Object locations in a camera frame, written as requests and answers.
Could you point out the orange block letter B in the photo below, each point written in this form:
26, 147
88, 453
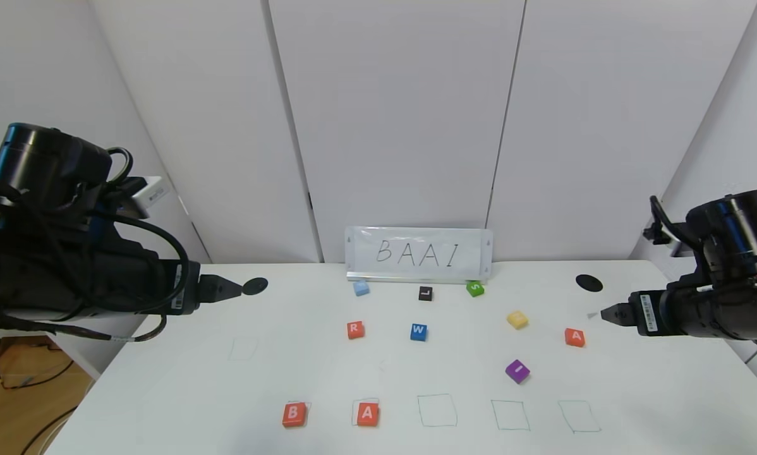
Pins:
294, 414

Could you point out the blue block letter W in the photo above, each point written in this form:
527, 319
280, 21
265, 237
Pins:
419, 332

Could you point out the orange block letter A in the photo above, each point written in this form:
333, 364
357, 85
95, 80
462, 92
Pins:
367, 414
575, 337

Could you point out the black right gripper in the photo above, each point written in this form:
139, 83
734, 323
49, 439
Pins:
644, 315

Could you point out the white BAAI sign board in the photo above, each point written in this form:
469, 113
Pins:
416, 253

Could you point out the black block letter L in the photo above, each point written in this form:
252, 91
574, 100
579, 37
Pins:
426, 293

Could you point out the light blue letter block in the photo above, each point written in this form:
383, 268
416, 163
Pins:
361, 288

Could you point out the black round table grommet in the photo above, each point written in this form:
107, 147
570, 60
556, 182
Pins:
589, 283
258, 285

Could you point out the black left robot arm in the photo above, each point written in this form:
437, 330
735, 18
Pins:
43, 158

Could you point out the yellow letter block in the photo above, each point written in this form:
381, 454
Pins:
517, 319

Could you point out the orange block letter R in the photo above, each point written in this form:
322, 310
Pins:
356, 329

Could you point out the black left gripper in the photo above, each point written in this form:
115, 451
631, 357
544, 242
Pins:
185, 287

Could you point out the purple block letter I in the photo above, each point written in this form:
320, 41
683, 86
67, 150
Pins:
518, 371

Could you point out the green block letter S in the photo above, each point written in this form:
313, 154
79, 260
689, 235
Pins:
476, 289

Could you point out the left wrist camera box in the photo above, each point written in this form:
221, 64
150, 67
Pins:
150, 196

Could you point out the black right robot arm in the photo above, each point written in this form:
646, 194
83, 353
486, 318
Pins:
745, 227

